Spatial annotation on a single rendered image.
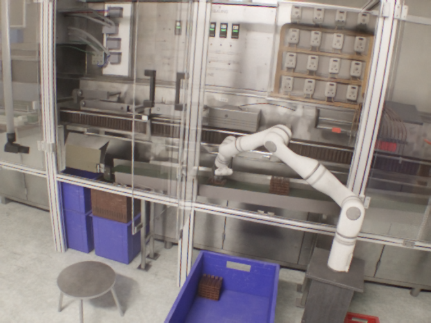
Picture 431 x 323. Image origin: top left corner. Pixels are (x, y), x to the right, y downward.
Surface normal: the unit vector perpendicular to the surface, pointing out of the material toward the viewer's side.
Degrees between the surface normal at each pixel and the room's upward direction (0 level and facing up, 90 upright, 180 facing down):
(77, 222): 90
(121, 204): 90
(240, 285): 90
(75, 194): 90
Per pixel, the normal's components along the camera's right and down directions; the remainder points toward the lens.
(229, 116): -0.25, 0.28
